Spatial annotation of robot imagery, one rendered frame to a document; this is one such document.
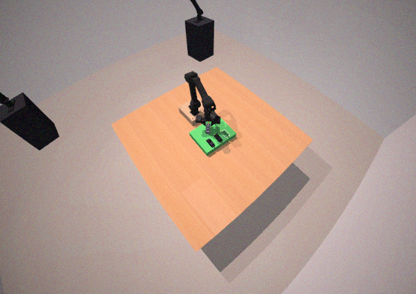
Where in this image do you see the green flat rectangular block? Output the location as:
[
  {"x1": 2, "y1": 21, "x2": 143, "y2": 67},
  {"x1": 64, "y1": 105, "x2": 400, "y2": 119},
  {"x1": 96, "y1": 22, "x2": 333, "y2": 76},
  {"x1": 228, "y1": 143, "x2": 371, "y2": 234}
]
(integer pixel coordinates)
[{"x1": 189, "y1": 119, "x2": 237, "y2": 156}]

